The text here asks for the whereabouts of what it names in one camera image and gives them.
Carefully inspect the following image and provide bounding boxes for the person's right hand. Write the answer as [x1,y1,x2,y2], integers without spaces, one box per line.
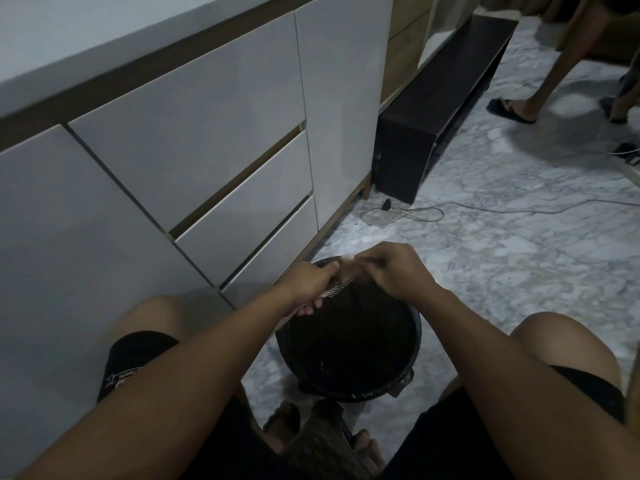
[355,241,441,308]

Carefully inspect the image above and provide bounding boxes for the person's left hand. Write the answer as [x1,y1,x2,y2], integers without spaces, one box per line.
[277,260,343,317]

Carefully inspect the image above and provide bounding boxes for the pink hairbrush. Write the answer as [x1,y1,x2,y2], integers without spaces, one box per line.
[317,273,362,301]

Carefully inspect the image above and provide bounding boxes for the person's right forearm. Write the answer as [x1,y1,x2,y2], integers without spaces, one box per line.
[415,287,640,480]

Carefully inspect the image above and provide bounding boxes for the person's left forearm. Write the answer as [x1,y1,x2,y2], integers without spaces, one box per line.
[17,289,301,480]

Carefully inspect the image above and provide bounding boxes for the person's left foot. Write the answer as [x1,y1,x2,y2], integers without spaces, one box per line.
[262,400,302,455]

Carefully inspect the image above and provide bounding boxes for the person's foot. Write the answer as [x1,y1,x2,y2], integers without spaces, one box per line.
[352,428,387,478]
[262,400,302,455]

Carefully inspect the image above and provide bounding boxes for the person's left leg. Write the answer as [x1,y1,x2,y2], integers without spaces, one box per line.
[111,294,187,345]

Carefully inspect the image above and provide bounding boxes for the person's leg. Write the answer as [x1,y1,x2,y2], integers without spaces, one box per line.
[509,312,623,391]
[111,294,187,345]

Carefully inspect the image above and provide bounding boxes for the person's right leg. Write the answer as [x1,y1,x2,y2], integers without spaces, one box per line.
[509,312,623,391]

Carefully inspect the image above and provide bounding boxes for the person's right foot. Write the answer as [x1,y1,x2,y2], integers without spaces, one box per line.
[352,428,387,478]

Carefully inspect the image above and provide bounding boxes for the person's black shorts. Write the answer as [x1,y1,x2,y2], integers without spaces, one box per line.
[96,330,629,480]

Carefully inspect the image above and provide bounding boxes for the black round trash bin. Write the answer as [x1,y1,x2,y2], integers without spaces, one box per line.
[275,255,423,403]

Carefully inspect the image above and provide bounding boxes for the dark lattice plastic lid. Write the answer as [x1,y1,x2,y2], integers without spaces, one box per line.
[279,399,373,480]

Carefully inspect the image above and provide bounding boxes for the black low tv bench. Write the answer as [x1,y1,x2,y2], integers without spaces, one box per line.
[372,14,520,205]

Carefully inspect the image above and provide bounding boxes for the narrow white cabinet door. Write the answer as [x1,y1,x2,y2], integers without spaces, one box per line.
[293,0,395,231]

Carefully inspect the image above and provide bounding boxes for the tall white drawer front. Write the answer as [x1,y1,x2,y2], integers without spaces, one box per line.
[68,12,307,231]

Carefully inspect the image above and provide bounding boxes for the wide white cabinet door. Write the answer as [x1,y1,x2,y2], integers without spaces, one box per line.
[0,124,236,480]

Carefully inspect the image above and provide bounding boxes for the brown sofa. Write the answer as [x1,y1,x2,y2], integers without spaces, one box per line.
[555,0,640,65]

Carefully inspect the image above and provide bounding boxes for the white drawer cabinet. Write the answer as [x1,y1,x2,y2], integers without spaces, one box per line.
[0,0,396,480]

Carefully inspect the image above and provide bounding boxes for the white floor cable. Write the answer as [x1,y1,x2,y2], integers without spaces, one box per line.
[359,197,640,227]

